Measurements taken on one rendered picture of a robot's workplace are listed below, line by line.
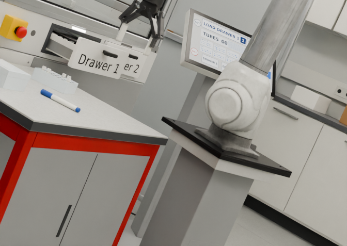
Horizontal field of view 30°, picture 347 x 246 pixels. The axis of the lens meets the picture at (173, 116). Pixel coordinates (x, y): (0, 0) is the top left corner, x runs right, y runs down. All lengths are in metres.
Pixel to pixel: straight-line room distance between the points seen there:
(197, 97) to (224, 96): 1.23
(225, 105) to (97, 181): 0.44
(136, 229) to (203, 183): 1.21
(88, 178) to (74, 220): 0.14
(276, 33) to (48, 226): 0.88
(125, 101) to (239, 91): 1.00
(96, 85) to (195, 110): 0.69
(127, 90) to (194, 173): 0.74
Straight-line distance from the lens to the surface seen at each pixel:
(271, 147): 5.08
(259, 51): 2.01
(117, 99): 2.82
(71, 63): 2.28
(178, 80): 4.02
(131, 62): 2.76
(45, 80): 2.09
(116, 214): 2.06
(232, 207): 2.29
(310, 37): 5.86
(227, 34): 3.23
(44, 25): 2.35
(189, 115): 3.19
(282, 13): 2.02
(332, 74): 5.73
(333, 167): 4.91
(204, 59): 3.06
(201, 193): 2.19
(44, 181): 1.72
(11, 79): 1.80
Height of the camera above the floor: 1.10
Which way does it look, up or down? 8 degrees down
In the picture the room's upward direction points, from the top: 23 degrees clockwise
